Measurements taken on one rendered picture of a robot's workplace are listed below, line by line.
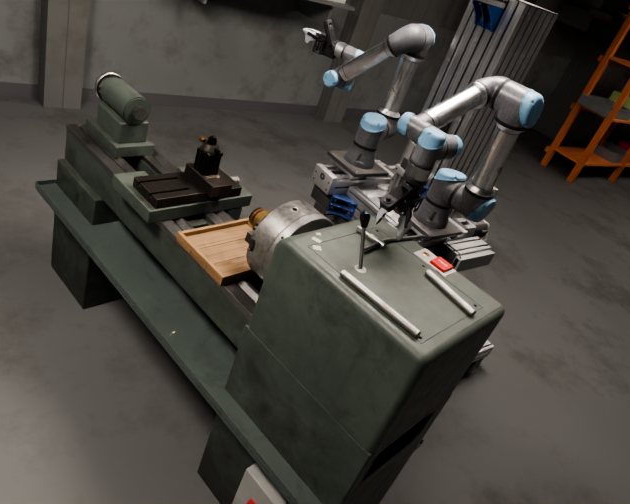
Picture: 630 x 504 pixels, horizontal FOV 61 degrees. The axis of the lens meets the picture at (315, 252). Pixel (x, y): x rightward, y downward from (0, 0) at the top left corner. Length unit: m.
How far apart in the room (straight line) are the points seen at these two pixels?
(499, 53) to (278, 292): 1.29
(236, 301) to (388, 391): 0.71
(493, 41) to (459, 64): 0.17
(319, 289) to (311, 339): 0.17
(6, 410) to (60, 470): 0.37
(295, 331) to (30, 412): 1.36
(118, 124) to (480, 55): 1.60
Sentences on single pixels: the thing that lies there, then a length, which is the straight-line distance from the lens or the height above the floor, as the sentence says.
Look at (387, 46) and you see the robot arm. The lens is 2.45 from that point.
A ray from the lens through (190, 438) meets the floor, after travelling 2.59.
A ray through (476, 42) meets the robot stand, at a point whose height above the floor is 1.84.
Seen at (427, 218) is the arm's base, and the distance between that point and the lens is 2.25.
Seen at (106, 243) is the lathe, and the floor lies 0.54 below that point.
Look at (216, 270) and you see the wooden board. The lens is 1.98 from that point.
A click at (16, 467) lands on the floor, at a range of 2.49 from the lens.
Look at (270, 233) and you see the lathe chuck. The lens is 1.78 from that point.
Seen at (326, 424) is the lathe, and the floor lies 0.82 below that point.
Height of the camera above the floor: 2.08
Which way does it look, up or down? 31 degrees down
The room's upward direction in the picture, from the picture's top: 21 degrees clockwise
